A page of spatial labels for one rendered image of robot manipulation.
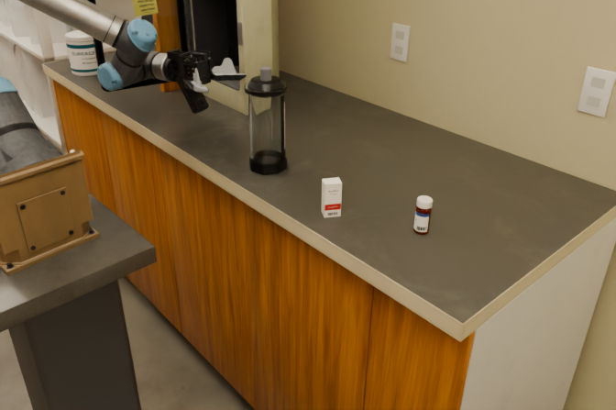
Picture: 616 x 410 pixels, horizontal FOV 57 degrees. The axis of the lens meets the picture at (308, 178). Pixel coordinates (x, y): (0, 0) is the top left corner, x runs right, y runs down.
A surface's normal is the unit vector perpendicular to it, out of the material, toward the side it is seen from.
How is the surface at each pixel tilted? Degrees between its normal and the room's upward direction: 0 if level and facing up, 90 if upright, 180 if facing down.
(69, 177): 90
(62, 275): 0
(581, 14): 90
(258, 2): 90
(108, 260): 0
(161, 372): 0
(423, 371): 90
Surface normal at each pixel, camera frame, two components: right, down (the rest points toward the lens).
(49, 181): 0.73, 0.33
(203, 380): 0.01, -0.88
